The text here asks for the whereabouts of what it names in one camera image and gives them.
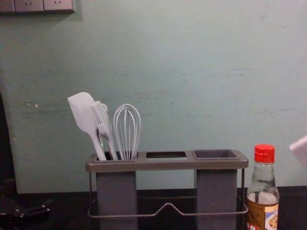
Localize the grey silicone spatula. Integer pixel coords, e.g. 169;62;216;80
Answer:
67;92;107;161

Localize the black table cloth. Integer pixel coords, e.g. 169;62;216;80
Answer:
0;186;307;230

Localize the grey wall socket plate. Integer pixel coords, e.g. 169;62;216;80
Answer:
43;0;74;12
14;0;45;12

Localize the grey plastic holder cup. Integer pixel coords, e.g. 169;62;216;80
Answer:
93;153;139;230
192;149;239;230

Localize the grey silicone whisk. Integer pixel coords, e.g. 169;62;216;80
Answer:
113;103;142;161

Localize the grey silicone basting brush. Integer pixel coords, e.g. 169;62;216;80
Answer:
91;101;119;161

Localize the white ridged plastic box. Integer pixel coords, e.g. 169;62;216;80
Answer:
289;135;307;166

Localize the glass bottle with red cap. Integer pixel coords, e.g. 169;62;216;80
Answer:
246;143;280;230

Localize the grey utensil rack frame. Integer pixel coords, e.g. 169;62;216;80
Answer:
85;149;249;230

